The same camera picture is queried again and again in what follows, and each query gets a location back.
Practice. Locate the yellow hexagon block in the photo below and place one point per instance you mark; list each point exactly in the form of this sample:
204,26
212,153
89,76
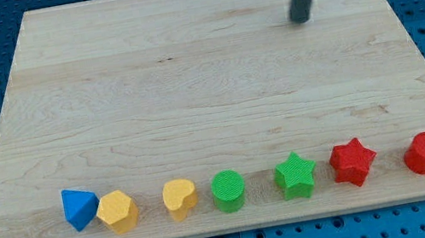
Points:
118,212

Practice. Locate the green cylinder block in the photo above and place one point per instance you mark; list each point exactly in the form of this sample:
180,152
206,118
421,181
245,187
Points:
228,191

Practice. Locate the blue triangular prism block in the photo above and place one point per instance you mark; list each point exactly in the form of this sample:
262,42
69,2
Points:
79,206

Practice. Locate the green star block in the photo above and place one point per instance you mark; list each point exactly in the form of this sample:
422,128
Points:
294,176

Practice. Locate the light wooden board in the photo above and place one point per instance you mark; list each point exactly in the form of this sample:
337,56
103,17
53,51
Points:
128,95

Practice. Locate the red star block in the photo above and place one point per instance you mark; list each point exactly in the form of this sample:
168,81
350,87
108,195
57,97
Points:
352,162

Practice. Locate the yellow heart block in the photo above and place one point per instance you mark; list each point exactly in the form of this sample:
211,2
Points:
179,196

